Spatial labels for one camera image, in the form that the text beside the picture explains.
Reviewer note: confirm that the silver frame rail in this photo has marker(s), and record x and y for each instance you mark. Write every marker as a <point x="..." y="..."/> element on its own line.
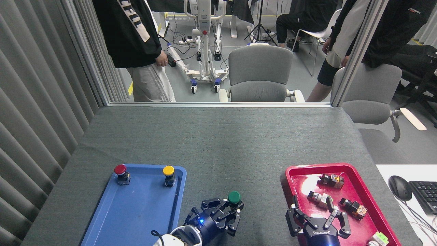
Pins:
<point x="218" y="104"/>

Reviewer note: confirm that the black tripod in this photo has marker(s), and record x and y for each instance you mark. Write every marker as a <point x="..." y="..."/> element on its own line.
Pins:
<point x="260" y="20"/>

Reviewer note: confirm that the white plastic chair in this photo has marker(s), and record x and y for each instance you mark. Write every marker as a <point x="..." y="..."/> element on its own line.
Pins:
<point x="322" y="33"/>

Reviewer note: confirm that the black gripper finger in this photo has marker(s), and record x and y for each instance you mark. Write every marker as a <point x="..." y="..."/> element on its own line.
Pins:
<point x="215" y="204"/>
<point x="232" y="222"/>
<point x="293" y="222"/>
<point x="343" y="223"/>

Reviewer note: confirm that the standing person in black jacket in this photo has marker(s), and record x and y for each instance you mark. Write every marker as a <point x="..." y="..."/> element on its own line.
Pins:
<point x="129" y="41"/>

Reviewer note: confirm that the silver post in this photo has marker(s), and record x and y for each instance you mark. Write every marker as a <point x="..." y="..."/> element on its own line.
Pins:
<point x="358" y="51"/>
<point x="88" y="58"/>

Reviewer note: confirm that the green push button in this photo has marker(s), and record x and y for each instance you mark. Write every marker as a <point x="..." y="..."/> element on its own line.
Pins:
<point x="234" y="196"/>

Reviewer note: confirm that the black and orange switch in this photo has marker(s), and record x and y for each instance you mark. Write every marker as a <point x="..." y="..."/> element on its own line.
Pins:
<point x="333" y="181"/>

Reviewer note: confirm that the person's hand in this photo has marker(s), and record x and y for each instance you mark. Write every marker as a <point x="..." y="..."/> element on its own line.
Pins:
<point x="326" y="46"/>
<point x="344" y="61"/>
<point x="162" y="58"/>

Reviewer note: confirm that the white stand on wheels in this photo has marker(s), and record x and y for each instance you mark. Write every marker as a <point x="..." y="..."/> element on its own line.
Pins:
<point x="205" y="34"/>

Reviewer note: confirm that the yellow push button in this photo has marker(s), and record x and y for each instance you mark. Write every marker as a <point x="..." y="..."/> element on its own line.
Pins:
<point x="168" y="170"/>

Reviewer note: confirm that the black office chair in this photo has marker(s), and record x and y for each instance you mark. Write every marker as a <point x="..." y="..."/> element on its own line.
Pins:
<point x="421" y="78"/>

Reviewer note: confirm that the white switch with green cap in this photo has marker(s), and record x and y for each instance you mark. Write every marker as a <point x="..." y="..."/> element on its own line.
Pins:
<point x="319" y="198"/>

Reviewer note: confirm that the white table leg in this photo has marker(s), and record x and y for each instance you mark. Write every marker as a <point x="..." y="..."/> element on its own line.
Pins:
<point x="233" y="20"/>

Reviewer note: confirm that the grey switch with green cap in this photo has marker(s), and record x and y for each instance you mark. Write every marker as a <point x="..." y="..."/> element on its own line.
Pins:
<point x="378" y="239"/>

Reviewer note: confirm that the red plastic tray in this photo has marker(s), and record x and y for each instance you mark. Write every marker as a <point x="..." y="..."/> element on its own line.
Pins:
<point x="358" y="225"/>

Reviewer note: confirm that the standing person in shorts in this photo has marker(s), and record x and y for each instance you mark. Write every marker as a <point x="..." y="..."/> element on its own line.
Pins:
<point x="392" y="34"/>

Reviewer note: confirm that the white power strip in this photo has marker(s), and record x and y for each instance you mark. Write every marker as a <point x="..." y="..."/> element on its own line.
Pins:
<point x="185" y="41"/>

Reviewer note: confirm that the black keyboard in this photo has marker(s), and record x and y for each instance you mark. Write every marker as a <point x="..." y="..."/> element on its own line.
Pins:
<point x="425" y="196"/>

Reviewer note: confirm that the red push button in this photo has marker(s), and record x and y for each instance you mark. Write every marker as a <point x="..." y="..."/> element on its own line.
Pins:
<point x="120" y="169"/>

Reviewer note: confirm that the seated person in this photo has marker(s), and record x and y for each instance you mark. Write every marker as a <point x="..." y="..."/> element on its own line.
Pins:
<point x="307" y="20"/>

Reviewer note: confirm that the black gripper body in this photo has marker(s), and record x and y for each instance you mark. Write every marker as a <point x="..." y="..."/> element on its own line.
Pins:
<point x="205" y="225"/>
<point x="322" y="235"/>

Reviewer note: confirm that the blue plastic tray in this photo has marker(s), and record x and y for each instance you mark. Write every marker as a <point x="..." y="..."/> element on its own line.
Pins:
<point x="136" y="212"/>

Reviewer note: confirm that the black switch with orange block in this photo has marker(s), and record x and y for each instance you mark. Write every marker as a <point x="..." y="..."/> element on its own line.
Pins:
<point x="355" y="208"/>

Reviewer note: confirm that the grey office chair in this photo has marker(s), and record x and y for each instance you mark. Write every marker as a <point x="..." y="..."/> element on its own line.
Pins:
<point x="259" y="68"/>
<point x="370" y="99"/>

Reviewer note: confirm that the black computer mouse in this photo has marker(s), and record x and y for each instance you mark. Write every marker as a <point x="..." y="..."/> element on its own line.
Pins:
<point x="399" y="188"/>

